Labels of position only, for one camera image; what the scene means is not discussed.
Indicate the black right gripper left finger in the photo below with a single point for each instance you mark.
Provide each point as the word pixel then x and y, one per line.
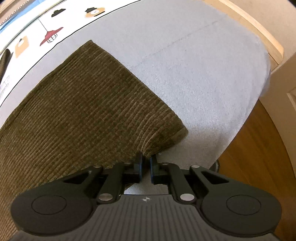
pixel 65 204

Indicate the grey printed bed sheet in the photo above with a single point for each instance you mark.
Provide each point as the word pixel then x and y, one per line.
pixel 205 66

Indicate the brown corduroy pants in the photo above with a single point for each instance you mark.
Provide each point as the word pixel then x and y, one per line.
pixel 89 111

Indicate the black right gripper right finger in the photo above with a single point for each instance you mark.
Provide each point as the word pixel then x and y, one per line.
pixel 227 205

